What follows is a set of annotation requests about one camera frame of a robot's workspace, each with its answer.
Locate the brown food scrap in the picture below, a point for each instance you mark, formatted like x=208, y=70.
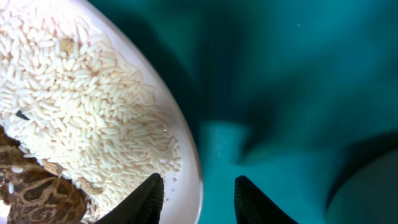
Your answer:
x=39, y=184

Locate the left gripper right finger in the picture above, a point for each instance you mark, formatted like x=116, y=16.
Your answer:
x=252, y=206

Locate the teal serving tray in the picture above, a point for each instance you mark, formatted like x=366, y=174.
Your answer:
x=293, y=94

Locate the grey bowl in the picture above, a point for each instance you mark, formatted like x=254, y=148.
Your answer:
x=369, y=196

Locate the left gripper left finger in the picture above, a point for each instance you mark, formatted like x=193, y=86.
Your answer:
x=142, y=206

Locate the white rice pile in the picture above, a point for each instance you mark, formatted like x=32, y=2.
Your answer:
x=81, y=105

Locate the large white plate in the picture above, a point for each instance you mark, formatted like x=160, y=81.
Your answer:
x=183, y=193

